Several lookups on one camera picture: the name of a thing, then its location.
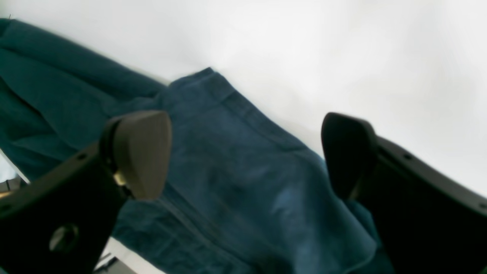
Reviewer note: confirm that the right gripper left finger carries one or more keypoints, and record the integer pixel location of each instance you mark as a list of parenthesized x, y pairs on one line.
[(61, 223)]

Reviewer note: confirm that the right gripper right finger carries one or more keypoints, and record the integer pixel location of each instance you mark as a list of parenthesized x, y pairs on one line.
[(428, 223)]

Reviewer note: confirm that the dark navy t-shirt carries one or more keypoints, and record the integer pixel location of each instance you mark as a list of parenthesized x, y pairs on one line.
[(243, 196)]

